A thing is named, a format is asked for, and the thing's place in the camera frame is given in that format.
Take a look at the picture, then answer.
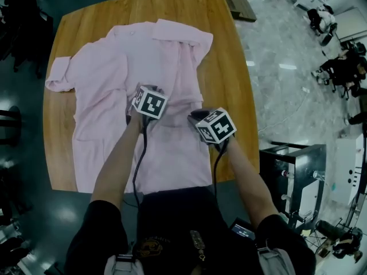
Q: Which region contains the black frame table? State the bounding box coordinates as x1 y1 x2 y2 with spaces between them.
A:
259 142 327 234

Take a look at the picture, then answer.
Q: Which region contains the white panel box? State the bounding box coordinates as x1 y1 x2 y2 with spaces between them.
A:
335 133 367 206

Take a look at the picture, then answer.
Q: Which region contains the black ergonomic chair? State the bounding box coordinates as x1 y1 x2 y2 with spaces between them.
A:
0 0 54 80

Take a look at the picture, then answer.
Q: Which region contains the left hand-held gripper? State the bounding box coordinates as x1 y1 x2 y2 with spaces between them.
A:
126 83 169 125

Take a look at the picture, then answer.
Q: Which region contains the white power strip cable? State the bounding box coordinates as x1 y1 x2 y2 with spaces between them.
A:
257 95 305 133

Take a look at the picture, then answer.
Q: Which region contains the grey shoulder strap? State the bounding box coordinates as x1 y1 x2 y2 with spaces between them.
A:
256 246 296 275
104 253 144 275

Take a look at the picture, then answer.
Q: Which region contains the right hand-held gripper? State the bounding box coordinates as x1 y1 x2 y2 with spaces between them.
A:
187 107 237 153

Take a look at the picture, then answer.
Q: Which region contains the person's right forearm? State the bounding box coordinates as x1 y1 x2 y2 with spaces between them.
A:
228 137 279 226

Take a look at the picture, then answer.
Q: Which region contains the pink shirt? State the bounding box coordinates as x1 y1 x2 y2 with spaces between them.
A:
45 18 214 196

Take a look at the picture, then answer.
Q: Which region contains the person's left forearm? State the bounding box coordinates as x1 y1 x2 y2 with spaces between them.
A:
90 116 144 209

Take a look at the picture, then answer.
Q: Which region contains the person's black t-shirt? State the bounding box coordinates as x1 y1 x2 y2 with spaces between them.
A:
67 186 316 275

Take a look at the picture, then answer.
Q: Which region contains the black scooter with white cover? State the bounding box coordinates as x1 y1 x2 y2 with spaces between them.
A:
306 4 339 47

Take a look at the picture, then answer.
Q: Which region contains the black screen device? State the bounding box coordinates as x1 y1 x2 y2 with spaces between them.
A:
229 218 256 240

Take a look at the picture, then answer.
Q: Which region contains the metal keychain pendant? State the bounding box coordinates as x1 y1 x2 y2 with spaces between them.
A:
189 230 207 262

